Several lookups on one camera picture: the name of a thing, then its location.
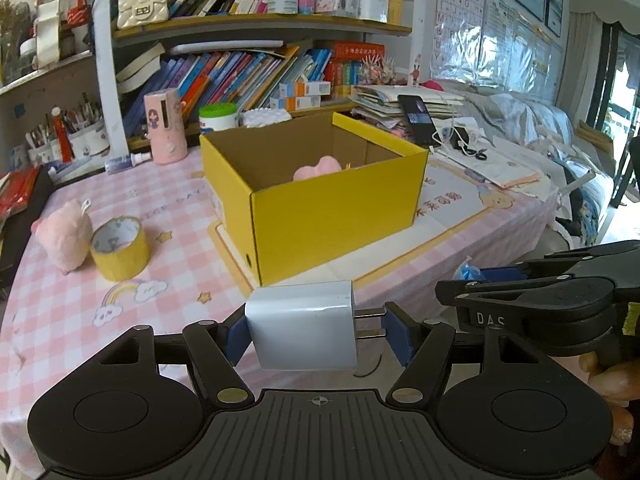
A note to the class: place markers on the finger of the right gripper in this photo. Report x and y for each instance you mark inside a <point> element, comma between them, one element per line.
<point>503,274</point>
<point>559,263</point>

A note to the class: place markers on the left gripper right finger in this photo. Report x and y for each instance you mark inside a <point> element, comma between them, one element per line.
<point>422,349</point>

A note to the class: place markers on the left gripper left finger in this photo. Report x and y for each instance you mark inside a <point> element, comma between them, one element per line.
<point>214,350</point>

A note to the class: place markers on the blue wrapper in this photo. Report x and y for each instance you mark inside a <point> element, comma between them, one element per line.
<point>468,272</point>

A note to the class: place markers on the white charger plug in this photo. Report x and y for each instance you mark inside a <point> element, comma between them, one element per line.
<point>308,326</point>

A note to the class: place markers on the yellow tape roll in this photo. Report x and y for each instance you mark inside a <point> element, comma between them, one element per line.
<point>119,248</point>

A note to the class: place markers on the yellow cardboard box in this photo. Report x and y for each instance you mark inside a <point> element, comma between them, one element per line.
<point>281,227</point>

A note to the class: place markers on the pink pig plush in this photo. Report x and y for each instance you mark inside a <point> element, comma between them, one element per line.
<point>65,234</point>

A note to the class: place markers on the pink heart plush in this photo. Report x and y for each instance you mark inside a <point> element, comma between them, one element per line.
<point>325,165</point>

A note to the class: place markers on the person's right hand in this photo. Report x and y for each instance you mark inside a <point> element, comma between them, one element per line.
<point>619,385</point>

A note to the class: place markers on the scissors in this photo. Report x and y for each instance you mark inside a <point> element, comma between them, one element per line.
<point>473,152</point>

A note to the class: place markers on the pink checkered tablecloth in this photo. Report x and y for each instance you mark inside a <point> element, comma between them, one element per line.
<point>54,321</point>

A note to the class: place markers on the black smartphone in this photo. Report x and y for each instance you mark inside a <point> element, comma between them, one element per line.
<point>419,121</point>

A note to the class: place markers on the small spray bottle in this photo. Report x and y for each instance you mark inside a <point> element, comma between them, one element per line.
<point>123,163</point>

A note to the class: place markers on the black Yamaha keyboard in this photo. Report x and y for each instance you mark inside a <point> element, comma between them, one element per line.
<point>16,233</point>

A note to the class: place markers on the white jar green lid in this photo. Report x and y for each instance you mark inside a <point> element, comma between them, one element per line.
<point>218,117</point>

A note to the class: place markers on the white quilted purse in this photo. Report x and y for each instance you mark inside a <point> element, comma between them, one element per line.
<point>263,117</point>

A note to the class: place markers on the white pen holder cups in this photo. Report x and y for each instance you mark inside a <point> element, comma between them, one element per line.
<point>43,145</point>

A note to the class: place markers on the pink cylindrical humidifier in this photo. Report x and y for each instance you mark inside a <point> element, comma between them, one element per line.
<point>163,113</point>

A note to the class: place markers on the red paper stack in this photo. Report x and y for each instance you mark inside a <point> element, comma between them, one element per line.
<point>16,189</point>

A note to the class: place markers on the row of colourful books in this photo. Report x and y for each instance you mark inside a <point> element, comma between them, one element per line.
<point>205,75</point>

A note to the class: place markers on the white shelf unit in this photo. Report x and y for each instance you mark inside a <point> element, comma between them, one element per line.
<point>26,102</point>

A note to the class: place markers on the cream quilted handbag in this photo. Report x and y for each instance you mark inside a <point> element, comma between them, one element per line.
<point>133,13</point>

